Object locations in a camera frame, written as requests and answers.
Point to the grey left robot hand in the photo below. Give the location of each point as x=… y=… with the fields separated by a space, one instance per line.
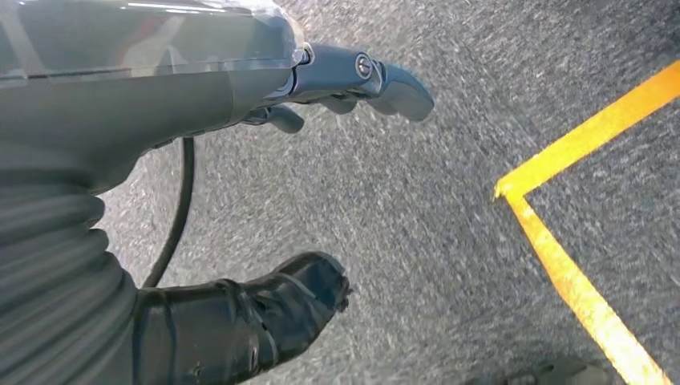
x=133 y=69

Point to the yellow floor tape square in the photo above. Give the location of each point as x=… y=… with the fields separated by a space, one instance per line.
x=563 y=276

